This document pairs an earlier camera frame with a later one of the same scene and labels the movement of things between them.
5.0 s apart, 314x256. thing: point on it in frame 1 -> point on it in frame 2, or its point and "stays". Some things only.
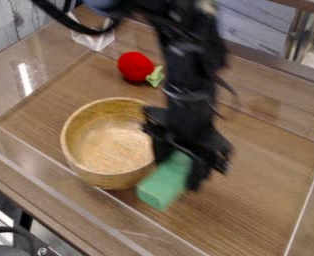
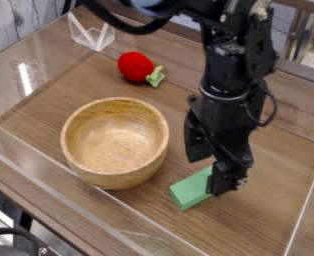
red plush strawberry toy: x=136 y=67 stays
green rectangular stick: x=161 y=187 -> x=191 y=190
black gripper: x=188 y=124 -> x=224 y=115
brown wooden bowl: x=106 y=145 stays
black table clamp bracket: x=26 y=243 stays
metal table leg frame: x=304 y=25 stays
